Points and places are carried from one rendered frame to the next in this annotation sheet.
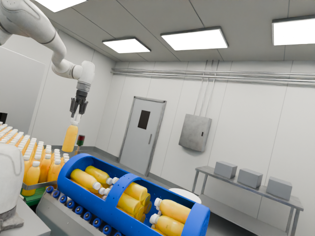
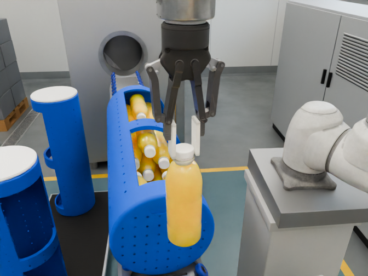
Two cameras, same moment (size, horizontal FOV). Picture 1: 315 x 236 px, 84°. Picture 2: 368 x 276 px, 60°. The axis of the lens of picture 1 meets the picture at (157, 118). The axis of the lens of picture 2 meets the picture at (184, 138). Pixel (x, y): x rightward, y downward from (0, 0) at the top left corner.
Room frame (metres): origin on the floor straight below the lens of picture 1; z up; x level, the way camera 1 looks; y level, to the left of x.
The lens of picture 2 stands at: (1.58, 0.96, 1.72)
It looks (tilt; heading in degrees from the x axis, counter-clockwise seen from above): 28 degrees down; 229
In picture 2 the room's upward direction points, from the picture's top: straight up
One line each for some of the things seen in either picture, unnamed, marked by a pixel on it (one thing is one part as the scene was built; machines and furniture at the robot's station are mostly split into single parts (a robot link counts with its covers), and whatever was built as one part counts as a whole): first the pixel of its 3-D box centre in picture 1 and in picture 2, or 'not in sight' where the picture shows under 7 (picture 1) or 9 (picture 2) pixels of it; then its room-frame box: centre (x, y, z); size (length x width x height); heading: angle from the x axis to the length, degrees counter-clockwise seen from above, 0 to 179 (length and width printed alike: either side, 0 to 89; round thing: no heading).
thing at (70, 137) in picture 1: (71, 136); (183, 197); (1.24, 0.57, 1.31); 0.07 x 0.07 x 0.19
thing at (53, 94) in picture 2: not in sight; (54, 93); (0.95, -1.03, 1.03); 0.28 x 0.28 x 0.01
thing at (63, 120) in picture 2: not in sight; (66, 154); (0.95, -1.03, 0.59); 0.28 x 0.28 x 0.88
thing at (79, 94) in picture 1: (80, 97); (185, 51); (1.24, 0.57, 1.61); 0.08 x 0.07 x 0.09; 155
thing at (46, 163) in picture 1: (44, 169); not in sight; (1.36, 0.75, 1.00); 0.07 x 0.07 x 0.19
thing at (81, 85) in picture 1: (83, 87); (185, 1); (1.24, 0.57, 1.68); 0.09 x 0.09 x 0.06
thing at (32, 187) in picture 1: (57, 181); not in sight; (1.29, 0.60, 0.96); 0.40 x 0.01 x 0.03; 152
